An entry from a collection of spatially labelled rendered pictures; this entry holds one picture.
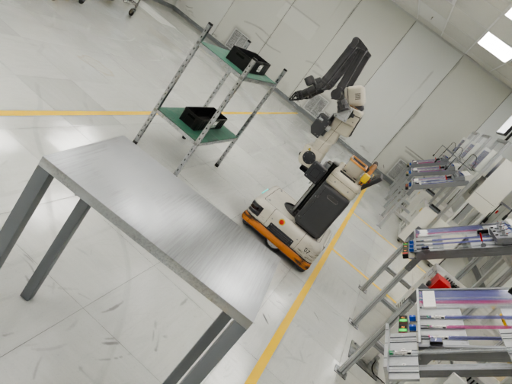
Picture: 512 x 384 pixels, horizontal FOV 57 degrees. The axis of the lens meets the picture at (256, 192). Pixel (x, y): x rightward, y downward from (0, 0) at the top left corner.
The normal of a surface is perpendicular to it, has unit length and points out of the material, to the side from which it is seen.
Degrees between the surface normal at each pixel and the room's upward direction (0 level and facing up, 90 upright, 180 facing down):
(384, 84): 90
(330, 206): 90
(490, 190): 90
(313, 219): 90
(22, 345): 0
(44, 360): 0
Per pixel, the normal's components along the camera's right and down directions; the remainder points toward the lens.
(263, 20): -0.30, 0.16
